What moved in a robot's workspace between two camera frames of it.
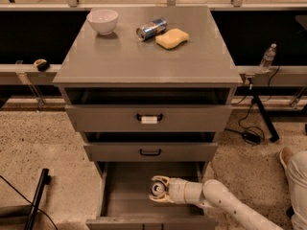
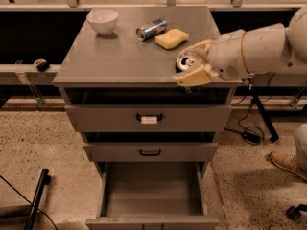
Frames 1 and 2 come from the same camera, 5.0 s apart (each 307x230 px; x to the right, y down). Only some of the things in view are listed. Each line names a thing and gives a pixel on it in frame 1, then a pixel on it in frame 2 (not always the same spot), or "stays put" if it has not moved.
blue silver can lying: (150, 30) stays put
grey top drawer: (148, 118) stays put
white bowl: (103, 20) stays put
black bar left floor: (44, 180) stays put
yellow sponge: (172, 38) stays put
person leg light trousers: (297, 178) -> (300, 135)
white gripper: (176, 190) -> (227, 56)
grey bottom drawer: (124, 201) stays put
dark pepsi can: (158, 188) -> (184, 61)
